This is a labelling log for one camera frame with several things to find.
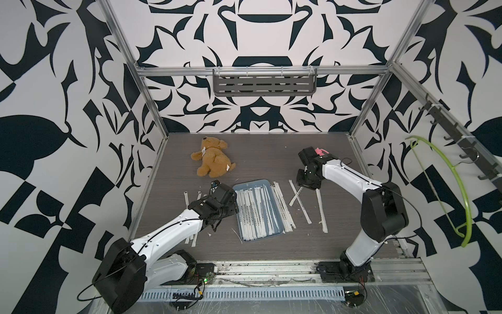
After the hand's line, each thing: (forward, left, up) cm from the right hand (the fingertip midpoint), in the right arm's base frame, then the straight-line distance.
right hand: (300, 181), depth 92 cm
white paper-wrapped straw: (-12, -9, -7) cm, 17 cm away
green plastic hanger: (-14, -44, +20) cm, 50 cm away
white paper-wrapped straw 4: (-14, +25, -7) cm, 29 cm away
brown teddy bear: (+9, +40, +5) cm, 41 cm away
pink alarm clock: (+15, -12, +3) cm, 19 cm away
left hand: (-11, +31, +1) cm, 33 cm away
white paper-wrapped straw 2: (-5, +1, -6) cm, 8 cm away
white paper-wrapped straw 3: (-13, +27, -7) cm, 31 cm away
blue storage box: (-14, +20, -6) cm, 25 cm away
